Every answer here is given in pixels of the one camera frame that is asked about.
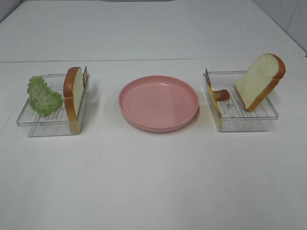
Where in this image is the bacon strip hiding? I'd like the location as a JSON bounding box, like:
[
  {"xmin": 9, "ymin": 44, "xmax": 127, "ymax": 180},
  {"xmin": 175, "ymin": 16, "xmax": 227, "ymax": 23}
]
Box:
[
  {"xmin": 205, "ymin": 69, "xmax": 230, "ymax": 102},
  {"xmin": 83, "ymin": 66, "xmax": 88, "ymax": 88}
]

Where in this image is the bread slice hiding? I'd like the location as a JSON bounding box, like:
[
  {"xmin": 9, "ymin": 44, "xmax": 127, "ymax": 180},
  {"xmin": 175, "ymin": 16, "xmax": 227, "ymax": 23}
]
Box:
[
  {"xmin": 63, "ymin": 67, "xmax": 83, "ymax": 134},
  {"xmin": 235, "ymin": 54, "xmax": 286, "ymax": 111}
]

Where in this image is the green lettuce leaf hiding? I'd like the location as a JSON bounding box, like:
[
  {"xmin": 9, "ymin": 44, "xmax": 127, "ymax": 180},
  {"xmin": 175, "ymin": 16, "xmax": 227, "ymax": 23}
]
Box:
[{"xmin": 27, "ymin": 76, "xmax": 63, "ymax": 116}]

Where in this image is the pink round plate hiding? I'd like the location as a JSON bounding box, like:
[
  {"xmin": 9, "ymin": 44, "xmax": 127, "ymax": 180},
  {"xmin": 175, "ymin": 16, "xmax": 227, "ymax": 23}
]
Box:
[{"xmin": 118, "ymin": 75, "xmax": 199, "ymax": 132}]

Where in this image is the yellow cheese slice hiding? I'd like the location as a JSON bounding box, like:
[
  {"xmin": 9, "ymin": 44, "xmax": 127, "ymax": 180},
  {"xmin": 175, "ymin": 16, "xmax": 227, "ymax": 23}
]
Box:
[{"xmin": 207, "ymin": 84, "xmax": 223, "ymax": 128}]

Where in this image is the right clear plastic tray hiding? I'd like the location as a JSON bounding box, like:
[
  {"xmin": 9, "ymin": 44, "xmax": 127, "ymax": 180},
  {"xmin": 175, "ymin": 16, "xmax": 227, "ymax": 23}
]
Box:
[{"xmin": 203, "ymin": 70, "xmax": 279, "ymax": 132}]

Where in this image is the clear plastic tray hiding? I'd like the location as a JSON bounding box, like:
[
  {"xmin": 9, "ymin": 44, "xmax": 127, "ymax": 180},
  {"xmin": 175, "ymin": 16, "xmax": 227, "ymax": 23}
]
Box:
[
  {"xmin": 16, "ymin": 82, "xmax": 89, "ymax": 137},
  {"xmin": 203, "ymin": 70, "xmax": 279, "ymax": 132}
]

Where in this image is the left clear plastic tray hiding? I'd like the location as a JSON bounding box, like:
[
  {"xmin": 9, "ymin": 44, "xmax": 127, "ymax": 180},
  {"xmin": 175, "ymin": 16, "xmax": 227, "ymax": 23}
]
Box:
[{"xmin": 16, "ymin": 82, "xmax": 89, "ymax": 137}]

